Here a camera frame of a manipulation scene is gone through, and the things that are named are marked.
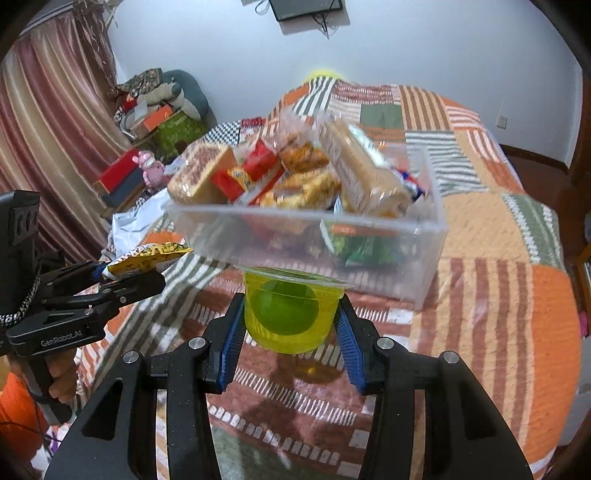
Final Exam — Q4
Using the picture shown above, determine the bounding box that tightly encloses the green cardboard box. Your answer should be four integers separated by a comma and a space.
152, 113, 206, 160

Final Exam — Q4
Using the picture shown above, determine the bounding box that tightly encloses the striped pink curtain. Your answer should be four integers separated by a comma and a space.
0, 4, 136, 265

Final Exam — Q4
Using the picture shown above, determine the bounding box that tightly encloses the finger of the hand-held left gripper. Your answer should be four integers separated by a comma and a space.
39, 260, 110, 297
45, 271, 166, 311

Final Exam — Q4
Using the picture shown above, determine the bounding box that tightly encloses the striped patchwork blanket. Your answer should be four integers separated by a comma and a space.
76, 76, 583, 480

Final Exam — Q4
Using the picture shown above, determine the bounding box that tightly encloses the grey green plush toy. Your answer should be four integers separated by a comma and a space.
157, 69, 214, 123

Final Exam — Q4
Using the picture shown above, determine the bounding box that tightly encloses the green snack packet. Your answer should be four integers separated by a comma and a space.
321, 220, 416, 269

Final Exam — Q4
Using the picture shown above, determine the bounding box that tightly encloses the yellow snack packet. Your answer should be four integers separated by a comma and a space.
102, 242, 195, 281

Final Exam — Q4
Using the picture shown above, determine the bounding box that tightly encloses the dark flat box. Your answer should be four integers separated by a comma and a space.
102, 178, 147, 209

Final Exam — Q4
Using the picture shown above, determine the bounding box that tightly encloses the blue white snack packet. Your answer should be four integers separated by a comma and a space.
397, 168, 426, 200

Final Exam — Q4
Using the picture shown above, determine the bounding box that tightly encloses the clear plastic container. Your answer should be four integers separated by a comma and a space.
164, 142, 450, 311

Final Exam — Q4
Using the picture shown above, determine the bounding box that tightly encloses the long cracker packet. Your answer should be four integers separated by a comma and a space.
318, 117, 413, 219

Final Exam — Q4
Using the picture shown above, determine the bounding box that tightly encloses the red flat box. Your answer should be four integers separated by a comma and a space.
95, 150, 140, 195

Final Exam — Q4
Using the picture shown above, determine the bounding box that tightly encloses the brown wafer packet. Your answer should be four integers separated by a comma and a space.
167, 141, 237, 205

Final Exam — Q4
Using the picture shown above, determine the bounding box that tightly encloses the person's left hand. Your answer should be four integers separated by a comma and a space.
47, 349, 79, 404

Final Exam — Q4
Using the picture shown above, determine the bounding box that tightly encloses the yellow pastry packet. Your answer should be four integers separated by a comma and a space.
259, 170, 343, 211

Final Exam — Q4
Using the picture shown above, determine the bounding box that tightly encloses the pink toy figure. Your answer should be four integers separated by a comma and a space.
134, 150, 166, 188

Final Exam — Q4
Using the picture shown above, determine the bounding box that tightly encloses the black white braided strap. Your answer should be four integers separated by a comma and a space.
0, 276, 40, 327

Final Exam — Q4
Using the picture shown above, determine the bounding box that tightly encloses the checkered patchwork pillow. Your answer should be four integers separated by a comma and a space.
203, 117, 269, 145

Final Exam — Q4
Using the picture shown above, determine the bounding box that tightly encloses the orange pastry packet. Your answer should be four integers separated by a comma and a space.
277, 134, 330, 174

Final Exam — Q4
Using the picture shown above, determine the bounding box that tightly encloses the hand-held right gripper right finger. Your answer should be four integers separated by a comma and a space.
336, 295, 533, 480

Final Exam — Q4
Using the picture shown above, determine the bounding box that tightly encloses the red snack packet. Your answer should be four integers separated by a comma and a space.
211, 141, 284, 205

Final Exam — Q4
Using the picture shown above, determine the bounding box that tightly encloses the white plastic bag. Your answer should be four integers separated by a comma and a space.
110, 203, 185, 259

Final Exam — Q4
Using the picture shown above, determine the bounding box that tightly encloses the orange cardboard box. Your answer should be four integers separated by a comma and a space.
131, 105, 177, 140

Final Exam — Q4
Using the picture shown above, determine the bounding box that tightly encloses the floral patterned bag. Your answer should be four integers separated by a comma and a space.
117, 68, 165, 96

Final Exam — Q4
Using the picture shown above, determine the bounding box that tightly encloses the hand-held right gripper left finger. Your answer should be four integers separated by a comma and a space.
44, 292, 246, 480

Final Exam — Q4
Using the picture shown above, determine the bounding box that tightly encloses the small black wall monitor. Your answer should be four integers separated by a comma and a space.
269, 0, 345, 22

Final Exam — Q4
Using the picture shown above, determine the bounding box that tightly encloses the green jelly cup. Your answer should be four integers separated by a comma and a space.
240, 266, 356, 355

